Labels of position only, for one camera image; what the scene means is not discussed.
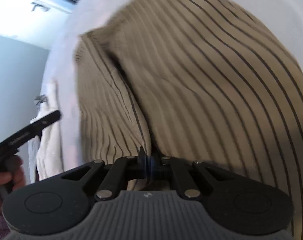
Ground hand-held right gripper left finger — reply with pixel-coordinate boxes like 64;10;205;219
60;146;148;201

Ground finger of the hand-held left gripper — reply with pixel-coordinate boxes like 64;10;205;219
29;110;61;133

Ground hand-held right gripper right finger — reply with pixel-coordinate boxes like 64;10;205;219
149;152;235;200

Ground brown striped shirt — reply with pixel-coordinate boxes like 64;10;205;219
73;0;303;240

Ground person's left hand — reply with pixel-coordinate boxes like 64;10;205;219
0;155;26;213

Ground white textured garment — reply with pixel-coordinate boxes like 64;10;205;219
28;80;64;180

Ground bed with polka-dot sheet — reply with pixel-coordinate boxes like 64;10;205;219
40;0;303;180

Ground metal door handle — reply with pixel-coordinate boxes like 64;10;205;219
31;1;51;12

